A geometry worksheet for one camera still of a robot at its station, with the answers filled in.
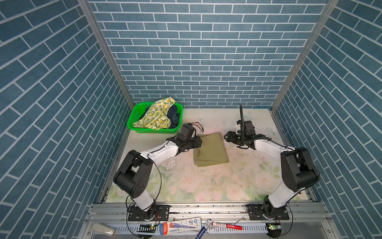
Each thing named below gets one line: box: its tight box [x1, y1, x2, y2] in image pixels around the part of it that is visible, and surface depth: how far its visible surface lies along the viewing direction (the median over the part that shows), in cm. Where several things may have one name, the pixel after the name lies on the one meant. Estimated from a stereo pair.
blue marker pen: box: [195, 218, 212, 239], surface depth 69 cm
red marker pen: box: [211, 222, 243, 231], surface depth 71 cm
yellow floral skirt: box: [132, 96, 177, 130], surface depth 107 cm
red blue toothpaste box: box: [159, 216, 202, 236], surface depth 71 cm
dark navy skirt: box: [167, 104, 181, 129], surface depth 107 cm
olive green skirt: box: [192, 131, 230, 168], surface depth 95 cm
